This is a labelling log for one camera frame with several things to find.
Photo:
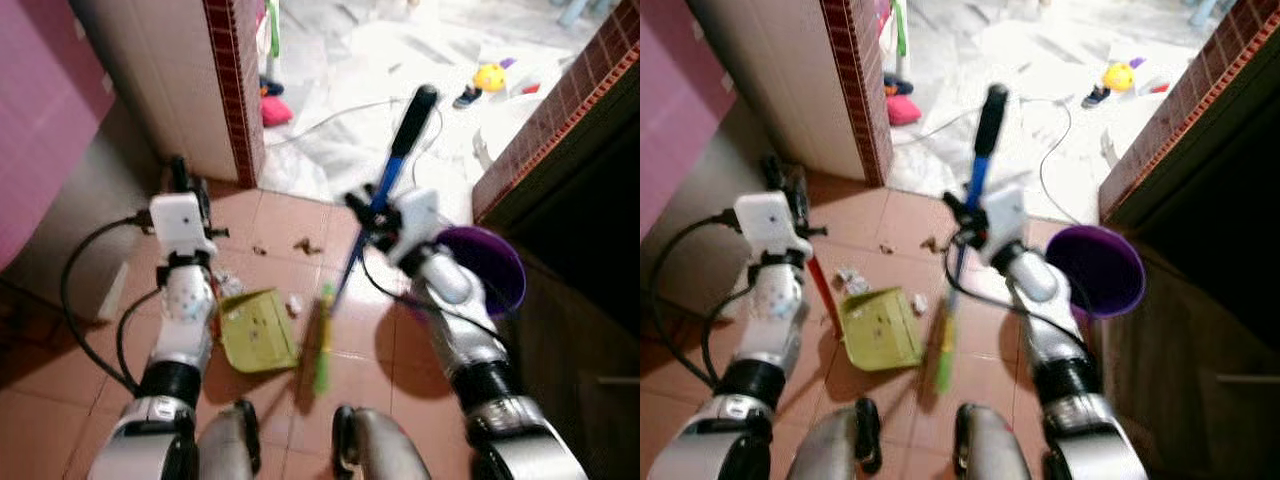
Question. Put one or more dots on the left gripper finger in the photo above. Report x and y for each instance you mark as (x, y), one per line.
(774, 167)
(180, 168)

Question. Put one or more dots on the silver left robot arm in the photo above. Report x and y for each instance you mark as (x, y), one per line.
(185, 310)
(775, 310)

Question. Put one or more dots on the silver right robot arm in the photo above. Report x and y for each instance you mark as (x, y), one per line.
(1035, 290)
(450, 290)

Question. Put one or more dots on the grey metal cabinet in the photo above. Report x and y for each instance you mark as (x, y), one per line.
(745, 150)
(130, 170)

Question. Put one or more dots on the red tile door trim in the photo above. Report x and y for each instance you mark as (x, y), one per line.
(238, 90)
(860, 90)
(1190, 108)
(560, 115)

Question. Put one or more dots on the crumpled white paper ball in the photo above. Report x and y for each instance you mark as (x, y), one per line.
(228, 285)
(850, 281)

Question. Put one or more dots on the pink slipper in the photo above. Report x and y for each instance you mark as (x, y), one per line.
(276, 110)
(903, 110)

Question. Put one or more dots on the pink foam panel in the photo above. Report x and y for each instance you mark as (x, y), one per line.
(45, 100)
(680, 90)

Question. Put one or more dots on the purple plastic bucket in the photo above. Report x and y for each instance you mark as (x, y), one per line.
(490, 270)
(1100, 270)

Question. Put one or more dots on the dark sneaker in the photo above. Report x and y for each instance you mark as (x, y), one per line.
(1095, 97)
(466, 97)

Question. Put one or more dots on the yellow toy ball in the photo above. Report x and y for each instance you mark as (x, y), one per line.
(1118, 77)
(490, 78)

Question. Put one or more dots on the grey robot right leg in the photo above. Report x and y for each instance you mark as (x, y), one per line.
(385, 450)
(995, 450)

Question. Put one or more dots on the grey robot leg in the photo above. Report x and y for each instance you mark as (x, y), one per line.
(225, 450)
(385, 450)
(995, 450)
(830, 450)

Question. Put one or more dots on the grey robot left leg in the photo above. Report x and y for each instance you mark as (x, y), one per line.
(830, 450)
(225, 450)

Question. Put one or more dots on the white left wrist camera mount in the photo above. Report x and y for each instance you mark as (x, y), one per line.
(770, 222)
(182, 222)

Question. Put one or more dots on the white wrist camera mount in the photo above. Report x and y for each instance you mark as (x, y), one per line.
(1005, 220)
(415, 220)
(182, 222)
(770, 222)

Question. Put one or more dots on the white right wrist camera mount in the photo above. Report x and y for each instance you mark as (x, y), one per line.
(415, 220)
(1005, 220)

